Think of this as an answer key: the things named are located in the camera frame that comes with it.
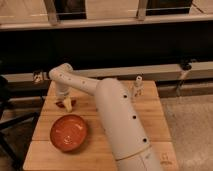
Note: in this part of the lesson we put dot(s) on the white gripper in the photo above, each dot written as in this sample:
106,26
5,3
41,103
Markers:
62,92

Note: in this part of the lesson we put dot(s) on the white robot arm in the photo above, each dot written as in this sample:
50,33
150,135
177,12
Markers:
128,140

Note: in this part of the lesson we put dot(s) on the orange ceramic bowl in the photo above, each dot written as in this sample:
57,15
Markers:
68,132

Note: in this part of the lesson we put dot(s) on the black clamp with cable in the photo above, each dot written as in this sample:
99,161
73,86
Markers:
186,66

